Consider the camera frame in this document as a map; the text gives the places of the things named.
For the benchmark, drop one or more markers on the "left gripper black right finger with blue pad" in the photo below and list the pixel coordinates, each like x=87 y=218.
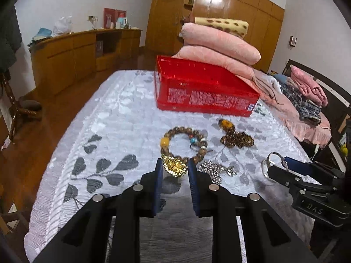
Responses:
x=244 y=229

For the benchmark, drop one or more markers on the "dark hanging clothes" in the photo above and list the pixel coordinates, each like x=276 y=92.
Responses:
x=11 y=39

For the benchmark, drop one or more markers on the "giraffe-pattern folded blanket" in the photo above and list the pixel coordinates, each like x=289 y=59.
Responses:
x=237 y=28

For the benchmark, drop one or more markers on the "long wooden sideboard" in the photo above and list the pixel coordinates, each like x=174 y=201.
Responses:
x=59 y=62

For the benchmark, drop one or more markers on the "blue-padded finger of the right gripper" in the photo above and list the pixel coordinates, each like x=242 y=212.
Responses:
x=298 y=166

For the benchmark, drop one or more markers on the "dark wooden headboard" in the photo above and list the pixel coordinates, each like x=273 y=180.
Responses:
x=338 y=110

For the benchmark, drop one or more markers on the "gold pendant charm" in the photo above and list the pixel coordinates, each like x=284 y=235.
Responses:
x=173 y=166

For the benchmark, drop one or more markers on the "plaid folded clothes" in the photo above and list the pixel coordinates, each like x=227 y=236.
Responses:
x=308 y=111

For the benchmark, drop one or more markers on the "lower pink folded quilt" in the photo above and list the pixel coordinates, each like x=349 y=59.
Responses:
x=208 y=56

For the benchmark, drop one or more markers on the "white plastic bag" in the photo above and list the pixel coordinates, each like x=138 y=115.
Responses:
x=62 y=26

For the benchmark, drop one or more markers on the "blue cloth on sideboard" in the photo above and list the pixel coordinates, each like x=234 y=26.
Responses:
x=42 y=34

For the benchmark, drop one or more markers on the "wall power socket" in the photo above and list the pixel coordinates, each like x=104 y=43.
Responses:
x=93 y=18

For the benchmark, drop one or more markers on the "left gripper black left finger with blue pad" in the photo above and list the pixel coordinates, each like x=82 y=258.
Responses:
x=108 y=225

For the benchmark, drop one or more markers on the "red picture frame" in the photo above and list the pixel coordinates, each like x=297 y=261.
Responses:
x=110 y=17

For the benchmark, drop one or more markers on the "pink folded towel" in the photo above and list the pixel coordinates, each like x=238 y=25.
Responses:
x=308 y=87

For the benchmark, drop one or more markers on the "white kettle red lid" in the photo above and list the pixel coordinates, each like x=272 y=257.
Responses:
x=121 y=22

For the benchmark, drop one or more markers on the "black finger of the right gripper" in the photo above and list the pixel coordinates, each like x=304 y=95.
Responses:
x=290 y=181

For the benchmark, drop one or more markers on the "white leaf-pattern bedspread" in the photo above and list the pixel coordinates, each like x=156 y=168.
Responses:
x=114 y=140

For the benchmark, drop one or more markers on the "pink folded quilt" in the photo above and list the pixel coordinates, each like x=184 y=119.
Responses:
x=208 y=56
x=222 y=42

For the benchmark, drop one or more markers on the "upper pink folded quilt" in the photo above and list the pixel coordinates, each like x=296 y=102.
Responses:
x=222 y=42

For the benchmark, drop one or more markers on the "wall switch panel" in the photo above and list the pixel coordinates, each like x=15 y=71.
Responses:
x=292 y=41

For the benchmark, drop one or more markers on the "pink bed sheet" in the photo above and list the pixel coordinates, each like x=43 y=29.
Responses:
x=269 y=90

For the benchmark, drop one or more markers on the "wooden coat stand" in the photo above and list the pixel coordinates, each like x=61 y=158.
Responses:
x=28 y=108

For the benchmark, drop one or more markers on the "red plastic box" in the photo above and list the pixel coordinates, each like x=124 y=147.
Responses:
x=188 y=86

